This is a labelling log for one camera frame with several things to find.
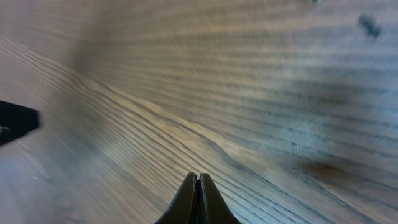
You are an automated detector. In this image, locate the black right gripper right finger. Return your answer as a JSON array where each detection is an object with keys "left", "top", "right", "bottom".
[{"left": 198, "top": 173, "right": 240, "bottom": 224}]

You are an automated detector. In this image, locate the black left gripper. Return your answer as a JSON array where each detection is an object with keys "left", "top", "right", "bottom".
[{"left": 1, "top": 101, "right": 40, "bottom": 146}]

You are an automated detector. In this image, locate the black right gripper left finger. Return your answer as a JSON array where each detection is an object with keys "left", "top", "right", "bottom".
[{"left": 155, "top": 172, "right": 197, "bottom": 224}]

